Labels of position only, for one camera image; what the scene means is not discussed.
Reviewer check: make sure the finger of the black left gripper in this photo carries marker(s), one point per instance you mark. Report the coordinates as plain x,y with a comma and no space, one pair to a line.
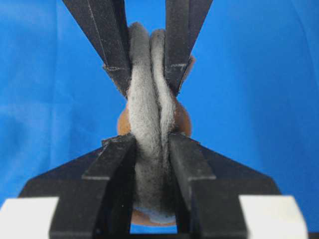
183,22
104,24

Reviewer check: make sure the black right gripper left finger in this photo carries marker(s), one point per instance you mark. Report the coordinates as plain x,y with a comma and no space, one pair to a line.
95,192

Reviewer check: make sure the orange and white sponge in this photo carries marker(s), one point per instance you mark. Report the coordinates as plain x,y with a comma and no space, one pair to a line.
152,112

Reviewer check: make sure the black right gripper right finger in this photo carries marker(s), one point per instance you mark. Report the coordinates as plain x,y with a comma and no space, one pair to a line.
207,186

